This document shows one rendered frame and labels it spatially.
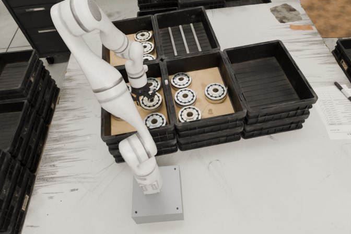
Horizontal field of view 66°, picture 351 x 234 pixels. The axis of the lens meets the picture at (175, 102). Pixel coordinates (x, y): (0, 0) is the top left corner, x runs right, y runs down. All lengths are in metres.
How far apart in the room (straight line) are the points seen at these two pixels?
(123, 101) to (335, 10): 3.06
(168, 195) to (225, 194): 0.25
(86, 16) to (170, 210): 0.73
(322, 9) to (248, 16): 1.64
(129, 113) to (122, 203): 0.54
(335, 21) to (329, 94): 1.87
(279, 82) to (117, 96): 0.87
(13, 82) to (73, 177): 1.13
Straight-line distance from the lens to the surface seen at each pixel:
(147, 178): 0.97
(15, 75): 2.33
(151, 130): 1.08
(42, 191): 1.39
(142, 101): 1.24
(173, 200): 1.09
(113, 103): 0.76
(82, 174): 1.34
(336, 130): 1.47
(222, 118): 1.10
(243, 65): 1.45
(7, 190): 1.90
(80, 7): 0.71
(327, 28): 3.25
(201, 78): 1.37
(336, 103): 1.57
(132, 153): 0.82
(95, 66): 0.75
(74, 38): 0.76
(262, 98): 1.31
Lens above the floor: 1.83
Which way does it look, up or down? 51 degrees down
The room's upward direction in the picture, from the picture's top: 8 degrees counter-clockwise
